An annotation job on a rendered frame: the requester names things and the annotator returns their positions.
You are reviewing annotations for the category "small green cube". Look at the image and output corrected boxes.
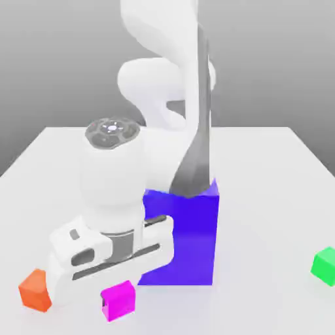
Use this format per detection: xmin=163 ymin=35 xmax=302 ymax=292
xmin=310 ymin=246 xmax=335 ymax=287

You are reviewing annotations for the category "small orange cube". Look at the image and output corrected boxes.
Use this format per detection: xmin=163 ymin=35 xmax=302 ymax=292
xmin=18 ymin=268 xmax=52 ymax=313

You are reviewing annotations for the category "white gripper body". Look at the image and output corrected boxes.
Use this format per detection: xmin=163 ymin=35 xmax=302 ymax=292
xmin=47 ymin=216 xmax=175 ymax=306

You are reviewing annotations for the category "small magenta cube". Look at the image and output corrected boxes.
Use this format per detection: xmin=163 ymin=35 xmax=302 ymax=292
xmin=100 ymin=280 xmax=137 ymax=323

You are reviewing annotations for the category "large blue box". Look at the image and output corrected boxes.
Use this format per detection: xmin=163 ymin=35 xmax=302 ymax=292
xmin=137 ymin=177 xmax=220 ymax=287

